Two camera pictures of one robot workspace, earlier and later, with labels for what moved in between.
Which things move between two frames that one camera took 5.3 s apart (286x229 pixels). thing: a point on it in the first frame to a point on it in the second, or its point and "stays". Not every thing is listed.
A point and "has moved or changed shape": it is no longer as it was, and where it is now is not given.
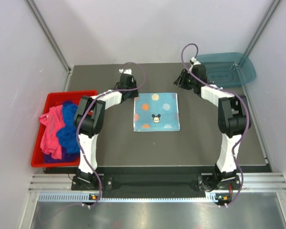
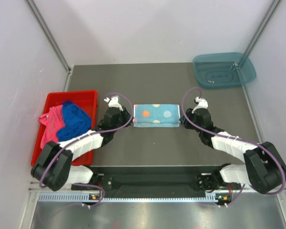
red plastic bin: (53, 99) stays
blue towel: (67, 134) stays
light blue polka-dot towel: (154, 112) has moved or changed shape
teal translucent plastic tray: (228, 69) stays
